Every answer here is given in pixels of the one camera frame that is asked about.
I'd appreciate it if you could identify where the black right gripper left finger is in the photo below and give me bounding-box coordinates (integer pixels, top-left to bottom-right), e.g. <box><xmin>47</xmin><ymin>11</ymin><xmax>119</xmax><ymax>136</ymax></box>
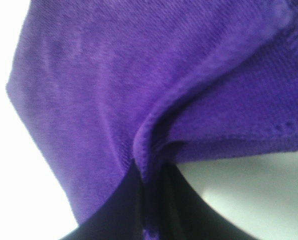
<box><xmin>63</xmin><ymin>163</ymin><xmax>144</xmax><ymax>240</ymax></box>

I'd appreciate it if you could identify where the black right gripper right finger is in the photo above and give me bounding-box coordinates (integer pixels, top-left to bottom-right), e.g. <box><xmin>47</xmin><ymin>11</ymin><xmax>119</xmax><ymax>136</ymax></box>
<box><xmin>160</xmin><ymin>164</ymin><xmax>253</xmax><ymax>240</ymax></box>

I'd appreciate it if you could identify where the purple towel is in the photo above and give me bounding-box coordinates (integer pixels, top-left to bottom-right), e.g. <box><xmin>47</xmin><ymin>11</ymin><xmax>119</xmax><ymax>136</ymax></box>
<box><xmin>5</xmin><ymin>0</ymin><xmax>298</xmax><ymax>240</ymax></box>

